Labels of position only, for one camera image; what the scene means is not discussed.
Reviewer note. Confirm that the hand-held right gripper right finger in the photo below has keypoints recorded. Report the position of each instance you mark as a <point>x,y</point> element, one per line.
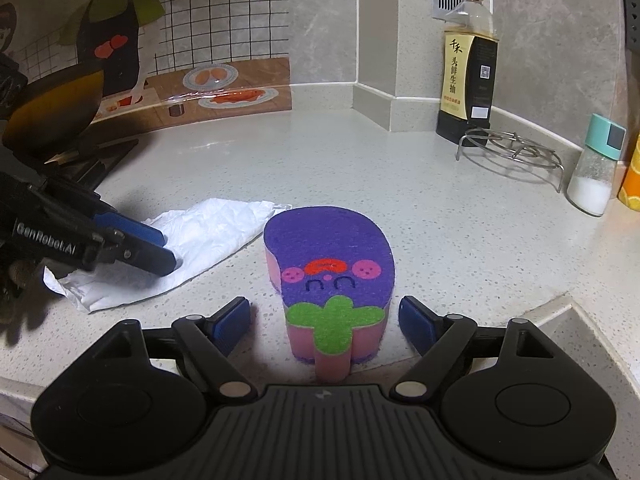
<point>417,322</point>

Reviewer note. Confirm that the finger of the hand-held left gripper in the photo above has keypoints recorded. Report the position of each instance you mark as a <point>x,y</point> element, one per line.
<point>132,230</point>
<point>147,259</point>

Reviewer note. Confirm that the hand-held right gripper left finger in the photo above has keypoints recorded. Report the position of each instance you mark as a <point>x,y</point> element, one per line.
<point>232,320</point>

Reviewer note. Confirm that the purple pink cartoon sponge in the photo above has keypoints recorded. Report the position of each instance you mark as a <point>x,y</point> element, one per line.
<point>325,240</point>

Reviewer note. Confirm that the person's left hand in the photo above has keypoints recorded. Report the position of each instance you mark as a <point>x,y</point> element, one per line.
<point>15,300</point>

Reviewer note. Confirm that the black wok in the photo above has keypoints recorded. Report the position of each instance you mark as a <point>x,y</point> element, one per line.
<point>50,110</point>

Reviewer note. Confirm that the teal capped salt shaker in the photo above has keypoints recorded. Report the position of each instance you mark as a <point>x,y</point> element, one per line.
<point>592,190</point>

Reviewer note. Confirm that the soy sauce bottle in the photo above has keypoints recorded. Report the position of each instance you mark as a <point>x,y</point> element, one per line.
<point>460,85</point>

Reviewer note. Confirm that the orange seasoning packet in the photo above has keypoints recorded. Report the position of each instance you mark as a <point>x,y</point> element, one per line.
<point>631,180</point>

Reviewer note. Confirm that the cartoon cook wall poster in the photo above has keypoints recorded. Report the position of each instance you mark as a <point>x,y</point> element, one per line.
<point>225,35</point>

